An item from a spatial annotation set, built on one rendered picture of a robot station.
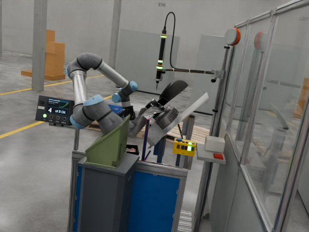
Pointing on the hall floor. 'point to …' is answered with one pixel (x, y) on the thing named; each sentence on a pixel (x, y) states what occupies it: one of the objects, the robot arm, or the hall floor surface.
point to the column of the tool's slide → (217, 117)
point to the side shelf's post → (202, 196)
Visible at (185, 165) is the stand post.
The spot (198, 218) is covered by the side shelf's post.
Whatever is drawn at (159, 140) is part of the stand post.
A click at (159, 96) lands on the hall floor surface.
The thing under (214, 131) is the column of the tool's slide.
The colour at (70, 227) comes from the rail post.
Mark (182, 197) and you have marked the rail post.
